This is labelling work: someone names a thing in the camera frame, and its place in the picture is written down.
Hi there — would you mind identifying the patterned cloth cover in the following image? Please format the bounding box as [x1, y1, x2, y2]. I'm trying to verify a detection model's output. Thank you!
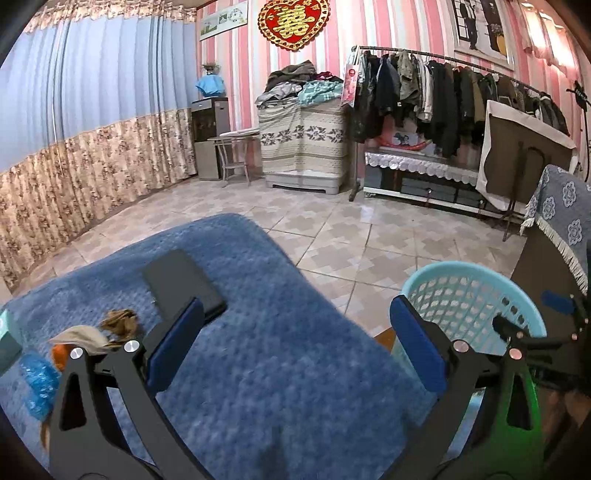
[257, 99, 348, 175]

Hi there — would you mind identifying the small round folding table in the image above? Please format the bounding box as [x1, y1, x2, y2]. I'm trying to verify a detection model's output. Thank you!
[208, 130, 262, 188]

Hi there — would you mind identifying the pile of clothes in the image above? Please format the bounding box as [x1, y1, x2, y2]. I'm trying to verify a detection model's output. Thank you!
[255, 59, 345, 109]

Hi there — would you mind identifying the black tripod stand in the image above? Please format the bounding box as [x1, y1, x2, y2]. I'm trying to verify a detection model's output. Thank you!
[567, 80, 591, 183]

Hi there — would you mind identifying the teal tissue box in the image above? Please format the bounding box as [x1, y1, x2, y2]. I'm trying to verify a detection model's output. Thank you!
[0, 309, 24, 374]

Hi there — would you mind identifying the white lace cloth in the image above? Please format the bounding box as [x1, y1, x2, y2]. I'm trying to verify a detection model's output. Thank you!
[365, 150, 481, 185]

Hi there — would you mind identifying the pink hanging bag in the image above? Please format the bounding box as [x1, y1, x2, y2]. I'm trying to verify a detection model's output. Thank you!
[341, 48, 361, 108]

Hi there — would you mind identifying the orange plastic bag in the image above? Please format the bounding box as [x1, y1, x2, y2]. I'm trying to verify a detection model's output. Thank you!
[52, 344, 75, 372]

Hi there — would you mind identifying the colourful printed box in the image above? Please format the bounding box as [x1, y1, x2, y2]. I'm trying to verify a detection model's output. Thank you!
[379, 129, 437, 155]

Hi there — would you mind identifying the dark wooden cabinet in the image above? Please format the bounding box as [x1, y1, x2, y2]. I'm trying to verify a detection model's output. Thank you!
[510, 226, 591, 324]

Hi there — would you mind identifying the metal clothes rack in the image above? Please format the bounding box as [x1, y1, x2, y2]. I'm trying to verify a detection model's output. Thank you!
[346, 45, 573, 202]

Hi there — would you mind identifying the red heart wall decoration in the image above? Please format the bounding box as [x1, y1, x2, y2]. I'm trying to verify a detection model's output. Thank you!
[257, 0, 331, 51]

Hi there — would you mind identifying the blue wrapped potted plant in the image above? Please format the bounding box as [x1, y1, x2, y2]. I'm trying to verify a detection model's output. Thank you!
[196, 62, 227, 99]

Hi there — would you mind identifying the pink frilled cloth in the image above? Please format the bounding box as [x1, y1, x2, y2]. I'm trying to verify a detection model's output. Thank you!
[522, 2, 571, 77]

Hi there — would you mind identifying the blue floral fringed cloth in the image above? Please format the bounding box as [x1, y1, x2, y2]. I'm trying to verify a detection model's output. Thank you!
[519, 164, 591, 296]

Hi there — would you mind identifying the grey water dispenser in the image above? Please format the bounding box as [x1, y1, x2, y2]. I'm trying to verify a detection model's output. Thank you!
[191, 96, 230, 181]

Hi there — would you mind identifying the blue plastic bag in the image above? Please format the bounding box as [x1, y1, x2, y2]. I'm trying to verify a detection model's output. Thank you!
[18, 353, 63, 421]

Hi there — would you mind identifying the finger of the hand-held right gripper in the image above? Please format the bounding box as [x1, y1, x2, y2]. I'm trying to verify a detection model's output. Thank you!
[492, 314, 575, 352]
[541, 290, 591, 340]

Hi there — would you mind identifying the low television stand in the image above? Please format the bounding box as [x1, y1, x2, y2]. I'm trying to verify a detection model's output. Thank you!
[362, 164, 509, 220]

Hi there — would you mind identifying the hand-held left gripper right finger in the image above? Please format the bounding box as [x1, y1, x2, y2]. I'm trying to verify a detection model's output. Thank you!
[389, 294, 546, 480]

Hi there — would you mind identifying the row of hanging clothes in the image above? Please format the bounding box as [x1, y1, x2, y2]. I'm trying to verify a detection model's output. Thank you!
[348, 48, 571, 158]

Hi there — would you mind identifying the brown phone case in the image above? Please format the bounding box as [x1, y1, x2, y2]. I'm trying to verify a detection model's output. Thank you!
[48, 324, 112, 355]

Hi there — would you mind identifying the person's right forearm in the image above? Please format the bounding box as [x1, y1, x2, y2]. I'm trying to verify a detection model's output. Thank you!
[542, 390, 591, 462]

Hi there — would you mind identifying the landscape wall picture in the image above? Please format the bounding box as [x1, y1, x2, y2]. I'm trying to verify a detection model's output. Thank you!
[199, 0, 250, 40]

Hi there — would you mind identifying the wall poster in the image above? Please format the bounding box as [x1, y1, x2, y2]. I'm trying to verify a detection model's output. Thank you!
[450, 0, 515, 71]

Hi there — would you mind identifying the blue and floral curtain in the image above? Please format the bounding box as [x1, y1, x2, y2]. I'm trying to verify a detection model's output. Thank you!
[0, 0, 199, 291]

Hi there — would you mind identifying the blue knitted blanket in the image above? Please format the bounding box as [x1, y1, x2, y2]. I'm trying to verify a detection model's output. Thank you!
[0, 212, 444, 472]

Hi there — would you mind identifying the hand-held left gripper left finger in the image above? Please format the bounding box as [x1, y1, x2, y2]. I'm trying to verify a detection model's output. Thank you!
[46, 298, 206, 480]

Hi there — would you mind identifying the black tablet case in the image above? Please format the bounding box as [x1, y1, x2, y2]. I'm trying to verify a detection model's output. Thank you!
[141, 249, 228, 326]

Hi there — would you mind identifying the teal plastic laundry basket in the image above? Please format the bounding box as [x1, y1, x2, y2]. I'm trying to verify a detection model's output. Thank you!
[401, 261, 548, 356]

